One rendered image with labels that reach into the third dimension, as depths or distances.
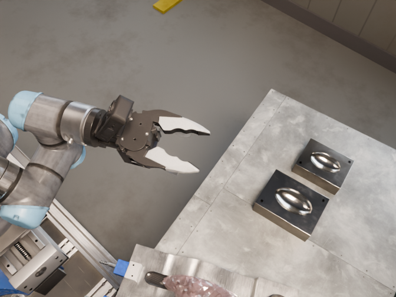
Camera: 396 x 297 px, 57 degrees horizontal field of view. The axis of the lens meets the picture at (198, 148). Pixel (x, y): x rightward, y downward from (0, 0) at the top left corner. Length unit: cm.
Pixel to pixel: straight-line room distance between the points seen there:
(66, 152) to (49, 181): 7
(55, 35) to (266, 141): 215
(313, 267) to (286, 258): 9
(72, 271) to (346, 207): 126
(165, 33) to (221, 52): 48
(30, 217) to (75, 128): 19
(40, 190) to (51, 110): 16
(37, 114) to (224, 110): 188
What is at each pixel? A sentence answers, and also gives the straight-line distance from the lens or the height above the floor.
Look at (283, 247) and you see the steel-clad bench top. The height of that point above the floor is 80.
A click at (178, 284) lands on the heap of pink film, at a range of 111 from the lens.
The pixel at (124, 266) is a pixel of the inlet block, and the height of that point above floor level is 87.
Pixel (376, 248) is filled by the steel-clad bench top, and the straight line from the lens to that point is 136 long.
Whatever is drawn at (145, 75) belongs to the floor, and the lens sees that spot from 269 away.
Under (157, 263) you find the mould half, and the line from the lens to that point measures 117.
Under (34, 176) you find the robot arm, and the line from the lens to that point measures 75.
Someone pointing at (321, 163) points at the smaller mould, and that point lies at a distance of 137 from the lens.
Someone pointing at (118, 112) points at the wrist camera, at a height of 154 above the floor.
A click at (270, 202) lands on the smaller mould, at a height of 87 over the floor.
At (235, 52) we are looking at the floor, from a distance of 283.
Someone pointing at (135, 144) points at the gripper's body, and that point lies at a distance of 62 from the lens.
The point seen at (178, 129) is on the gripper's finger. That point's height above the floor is 146.
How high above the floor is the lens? 199
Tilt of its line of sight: 60 degrees down
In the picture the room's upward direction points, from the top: straight up
